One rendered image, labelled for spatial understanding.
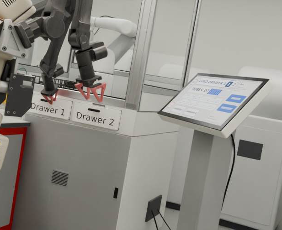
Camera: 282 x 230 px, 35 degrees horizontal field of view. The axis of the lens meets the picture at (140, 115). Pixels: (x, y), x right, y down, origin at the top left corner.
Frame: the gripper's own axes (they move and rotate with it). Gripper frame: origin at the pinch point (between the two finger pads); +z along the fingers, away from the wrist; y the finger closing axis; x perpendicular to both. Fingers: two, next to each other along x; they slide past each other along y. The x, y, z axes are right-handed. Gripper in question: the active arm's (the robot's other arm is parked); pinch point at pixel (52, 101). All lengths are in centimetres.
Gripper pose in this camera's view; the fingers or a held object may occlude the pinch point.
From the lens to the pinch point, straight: 263.3
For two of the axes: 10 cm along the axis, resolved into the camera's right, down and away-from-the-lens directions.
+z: 0.6, 7.9, 6.0
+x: -9.2, -1.9, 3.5
